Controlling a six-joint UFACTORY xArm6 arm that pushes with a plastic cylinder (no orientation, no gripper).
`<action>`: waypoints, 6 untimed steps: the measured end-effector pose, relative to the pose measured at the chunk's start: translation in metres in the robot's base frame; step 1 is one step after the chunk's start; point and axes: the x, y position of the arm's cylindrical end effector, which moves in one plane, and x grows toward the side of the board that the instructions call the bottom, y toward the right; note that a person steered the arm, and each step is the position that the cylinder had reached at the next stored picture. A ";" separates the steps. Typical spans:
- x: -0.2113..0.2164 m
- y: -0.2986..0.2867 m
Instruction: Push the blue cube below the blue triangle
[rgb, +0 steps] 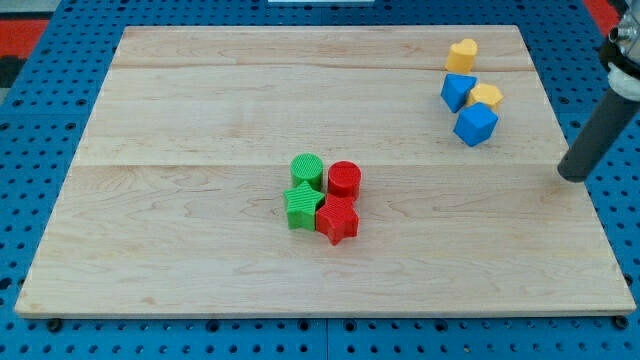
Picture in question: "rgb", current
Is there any silver robot wrist mount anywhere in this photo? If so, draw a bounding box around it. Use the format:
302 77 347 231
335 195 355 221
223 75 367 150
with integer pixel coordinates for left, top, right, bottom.
599 0 639 102

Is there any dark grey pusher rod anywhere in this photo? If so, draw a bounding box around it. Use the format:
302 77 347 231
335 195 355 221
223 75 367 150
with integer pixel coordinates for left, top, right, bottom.
557 89 639 183

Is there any blue cube block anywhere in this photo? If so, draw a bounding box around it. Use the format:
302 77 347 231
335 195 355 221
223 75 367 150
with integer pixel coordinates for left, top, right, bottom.
454 103 499 147

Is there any blue triangle block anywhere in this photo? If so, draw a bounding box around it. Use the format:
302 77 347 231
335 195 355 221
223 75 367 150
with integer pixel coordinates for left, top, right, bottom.
440 73 477 113

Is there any yellow hexagon block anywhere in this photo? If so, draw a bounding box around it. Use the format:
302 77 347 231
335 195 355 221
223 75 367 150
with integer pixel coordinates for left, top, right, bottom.
465 83 504 112

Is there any yellow heart block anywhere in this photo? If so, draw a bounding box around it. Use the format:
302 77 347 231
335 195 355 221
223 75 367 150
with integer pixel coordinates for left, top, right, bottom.
445 38 478 74

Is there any red cylinder block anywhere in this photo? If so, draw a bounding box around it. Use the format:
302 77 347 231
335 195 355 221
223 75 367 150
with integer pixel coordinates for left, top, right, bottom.
327 161 362 199

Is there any red star block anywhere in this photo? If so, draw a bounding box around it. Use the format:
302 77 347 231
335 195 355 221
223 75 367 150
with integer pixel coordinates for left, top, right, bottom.
315 193 359 246

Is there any green cylinder block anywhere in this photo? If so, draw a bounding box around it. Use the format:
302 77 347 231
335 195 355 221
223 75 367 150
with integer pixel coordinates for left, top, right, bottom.
290 153 324 191

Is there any green star block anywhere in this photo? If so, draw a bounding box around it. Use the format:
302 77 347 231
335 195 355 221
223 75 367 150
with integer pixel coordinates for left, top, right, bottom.
283 181 325 231

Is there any wooden board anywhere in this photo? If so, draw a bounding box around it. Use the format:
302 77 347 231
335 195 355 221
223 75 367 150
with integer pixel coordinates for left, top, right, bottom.
15 25 636 319

